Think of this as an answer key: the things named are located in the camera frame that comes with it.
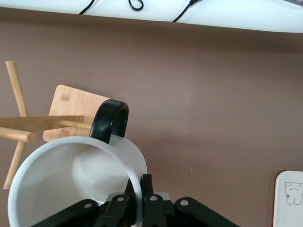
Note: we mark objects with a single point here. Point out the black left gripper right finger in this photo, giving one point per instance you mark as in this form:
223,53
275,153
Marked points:
154,212

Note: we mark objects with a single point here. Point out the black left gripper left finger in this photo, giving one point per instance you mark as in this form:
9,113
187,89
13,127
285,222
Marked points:
113,212

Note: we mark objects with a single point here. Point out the wooden cup rack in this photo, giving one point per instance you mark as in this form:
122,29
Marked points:
68,104

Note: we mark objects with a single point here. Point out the beige tray with bear print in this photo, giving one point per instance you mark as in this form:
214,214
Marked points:
281,201

